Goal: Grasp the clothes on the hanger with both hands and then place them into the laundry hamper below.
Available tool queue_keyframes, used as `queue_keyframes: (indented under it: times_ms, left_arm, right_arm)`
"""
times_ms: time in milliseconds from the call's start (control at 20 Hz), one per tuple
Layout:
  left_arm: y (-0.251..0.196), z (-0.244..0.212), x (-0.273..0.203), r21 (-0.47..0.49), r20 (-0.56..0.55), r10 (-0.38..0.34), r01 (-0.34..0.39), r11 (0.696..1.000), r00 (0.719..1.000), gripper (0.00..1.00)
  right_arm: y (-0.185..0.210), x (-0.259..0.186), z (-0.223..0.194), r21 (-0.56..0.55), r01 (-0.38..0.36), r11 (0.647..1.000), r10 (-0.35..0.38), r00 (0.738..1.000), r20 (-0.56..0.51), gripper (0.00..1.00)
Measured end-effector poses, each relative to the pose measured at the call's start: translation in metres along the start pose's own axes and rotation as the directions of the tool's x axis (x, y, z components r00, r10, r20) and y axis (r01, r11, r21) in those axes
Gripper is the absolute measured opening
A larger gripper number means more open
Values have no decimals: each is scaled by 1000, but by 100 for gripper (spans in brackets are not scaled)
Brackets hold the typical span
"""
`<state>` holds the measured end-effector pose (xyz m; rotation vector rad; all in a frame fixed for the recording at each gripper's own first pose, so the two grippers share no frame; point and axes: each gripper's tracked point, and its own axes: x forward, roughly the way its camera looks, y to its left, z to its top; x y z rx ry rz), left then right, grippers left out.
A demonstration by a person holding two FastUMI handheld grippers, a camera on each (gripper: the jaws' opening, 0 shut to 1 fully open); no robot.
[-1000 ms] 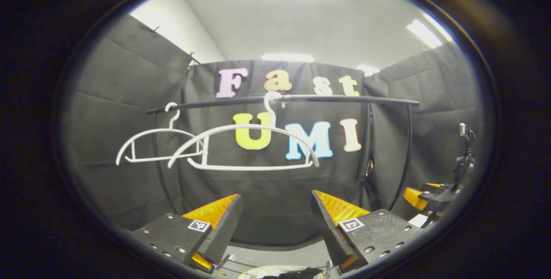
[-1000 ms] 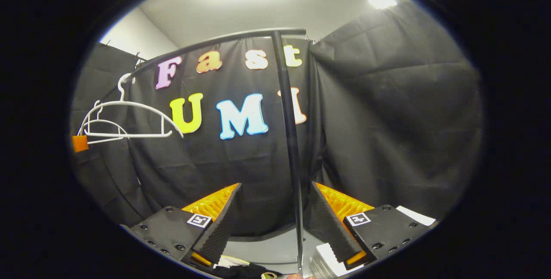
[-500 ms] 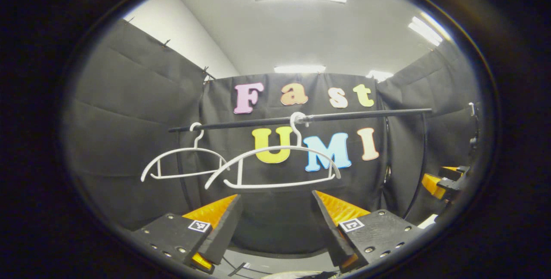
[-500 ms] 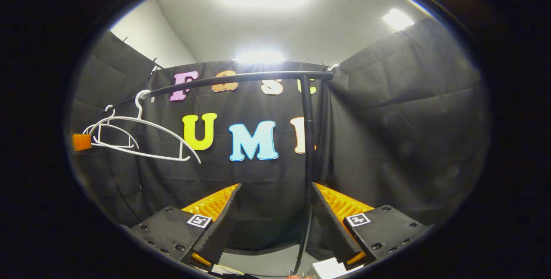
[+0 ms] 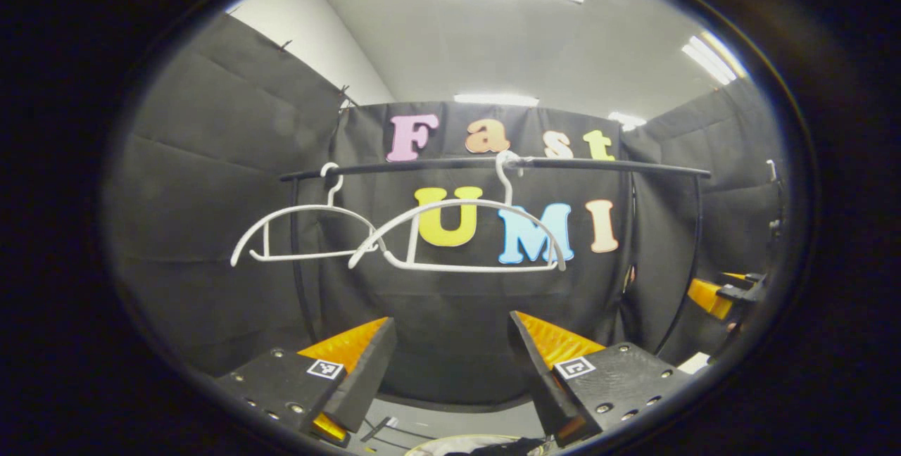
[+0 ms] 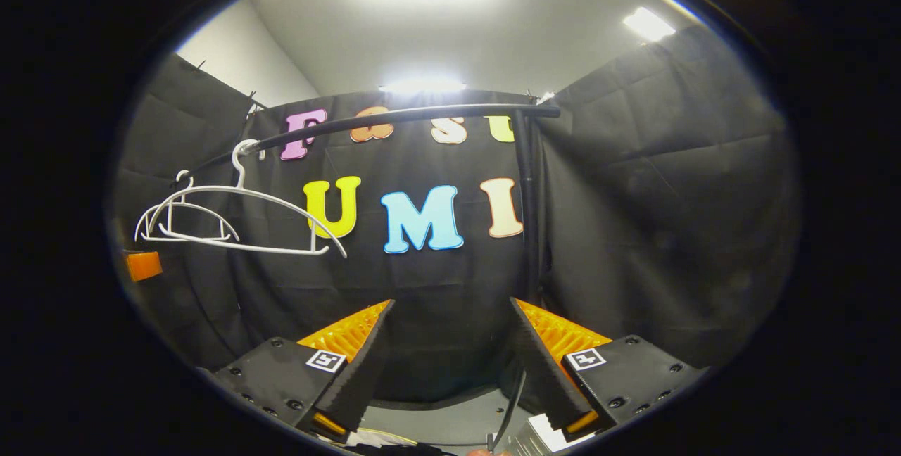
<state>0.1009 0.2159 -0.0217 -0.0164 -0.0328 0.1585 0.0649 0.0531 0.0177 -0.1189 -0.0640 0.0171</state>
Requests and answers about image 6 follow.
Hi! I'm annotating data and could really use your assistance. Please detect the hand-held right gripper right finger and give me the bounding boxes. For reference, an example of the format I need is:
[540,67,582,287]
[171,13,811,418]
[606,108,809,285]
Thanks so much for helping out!
[508,297,705,443]

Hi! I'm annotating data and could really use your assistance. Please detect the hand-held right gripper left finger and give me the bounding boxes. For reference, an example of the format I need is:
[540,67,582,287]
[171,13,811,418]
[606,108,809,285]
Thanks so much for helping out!
[201,299,396,444]

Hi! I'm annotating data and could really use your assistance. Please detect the beige laundry hamper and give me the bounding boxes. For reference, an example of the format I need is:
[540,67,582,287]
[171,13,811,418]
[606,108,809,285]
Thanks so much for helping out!
[338,426,458,456]

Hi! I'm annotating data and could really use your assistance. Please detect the white clothes hanger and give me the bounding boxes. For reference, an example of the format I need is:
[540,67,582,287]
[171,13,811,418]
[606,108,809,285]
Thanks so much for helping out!
[150,139,349,260]
[134,170,241,243]

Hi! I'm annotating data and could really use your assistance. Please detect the black clothes rack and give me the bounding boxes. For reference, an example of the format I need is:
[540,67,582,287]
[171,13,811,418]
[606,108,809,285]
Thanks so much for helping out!
[172,103,562,451]

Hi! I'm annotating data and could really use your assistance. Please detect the white ribbed object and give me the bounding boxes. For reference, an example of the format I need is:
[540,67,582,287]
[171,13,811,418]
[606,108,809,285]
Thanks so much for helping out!
[507,412,599,454]

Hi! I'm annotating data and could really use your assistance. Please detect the black backdrop cloth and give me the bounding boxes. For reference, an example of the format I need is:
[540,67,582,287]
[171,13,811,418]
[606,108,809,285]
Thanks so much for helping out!
[113,23,803,404]

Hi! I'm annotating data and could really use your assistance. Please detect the long ceiling light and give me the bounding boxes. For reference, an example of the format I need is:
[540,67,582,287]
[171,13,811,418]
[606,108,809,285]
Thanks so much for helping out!
[379,76,467,95]

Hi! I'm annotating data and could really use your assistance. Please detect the small ceiling light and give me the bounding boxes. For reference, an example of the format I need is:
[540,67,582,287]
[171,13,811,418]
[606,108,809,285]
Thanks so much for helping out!
[623,7,676,43]

